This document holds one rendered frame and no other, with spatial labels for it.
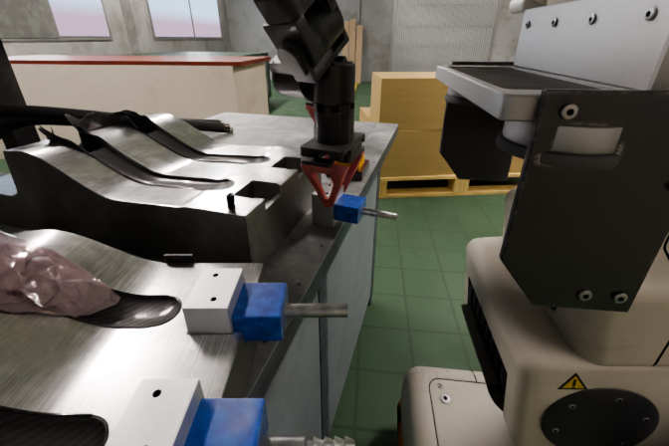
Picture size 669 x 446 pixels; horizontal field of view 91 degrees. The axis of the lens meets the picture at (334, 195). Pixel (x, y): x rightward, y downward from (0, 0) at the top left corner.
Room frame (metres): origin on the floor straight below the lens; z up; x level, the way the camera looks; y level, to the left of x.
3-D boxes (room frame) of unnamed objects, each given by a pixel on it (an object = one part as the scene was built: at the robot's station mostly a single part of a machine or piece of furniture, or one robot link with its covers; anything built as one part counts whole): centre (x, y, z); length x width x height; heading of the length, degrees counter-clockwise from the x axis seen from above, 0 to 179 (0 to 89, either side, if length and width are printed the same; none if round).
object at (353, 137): (0.47, 0.00, 0.96); 0.10 x 0.07 x 0.07; 158
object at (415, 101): (2.70, -0.90, 0.42); 1.50 x 1.14 x 0.84; 84
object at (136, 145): (0.52, 0.30, 0.87); 0.50 x 0.26 x 0.14; 73
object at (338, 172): (0.46, 0.00, 0.88); 0.07 x 0.07 x 0.09; 68
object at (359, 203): (0.46, -0.03, 0.83); 0.13 x 0.05 x 0.05; 68
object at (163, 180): (0.51, 0.29, 0.92); 0.35 x 0.16 x 0.09; 73
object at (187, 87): (3.36, 2.01, 0.45); 2.65 x 0.85 x 0.90; 84
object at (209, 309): (0.22, 0.05, 0.85); 0.13 x 0.05 x 0.05; 90
